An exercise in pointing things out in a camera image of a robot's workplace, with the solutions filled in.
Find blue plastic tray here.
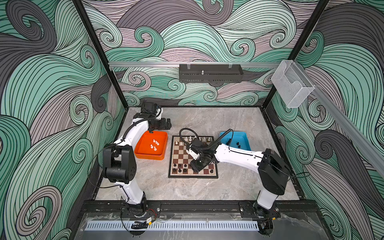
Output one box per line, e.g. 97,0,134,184
221,131,251,151

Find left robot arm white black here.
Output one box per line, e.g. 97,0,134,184
102,109,172,209

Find aluminium rail back wall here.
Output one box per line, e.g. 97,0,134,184
108,61,280,69

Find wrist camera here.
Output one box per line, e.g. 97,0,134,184
141,101,158,114
188,148,200,160

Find folding chess board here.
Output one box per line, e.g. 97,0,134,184
168,136,219,179

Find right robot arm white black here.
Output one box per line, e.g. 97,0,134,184
179,128,291,210

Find white slotted cable duct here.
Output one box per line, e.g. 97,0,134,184
85,221,259,231

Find aluminium rail right wall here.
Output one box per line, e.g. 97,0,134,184
297,64,384,176

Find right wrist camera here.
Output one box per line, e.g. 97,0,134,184
188,148,200,160

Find orange plastic tray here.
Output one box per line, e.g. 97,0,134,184
135,131,168,161

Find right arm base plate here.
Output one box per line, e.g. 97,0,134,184
239,201,281,220

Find black perforated wall tray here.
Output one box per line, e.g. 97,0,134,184
179,64,244,85

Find aluminium rail wall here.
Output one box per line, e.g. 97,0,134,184
108,61,280,69
297,64,384,176

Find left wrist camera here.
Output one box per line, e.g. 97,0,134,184
141,101,158,114

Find clear plastic wall holder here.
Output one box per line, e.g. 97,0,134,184
271,60,315,109

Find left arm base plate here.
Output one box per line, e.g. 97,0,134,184
121,201,161,219

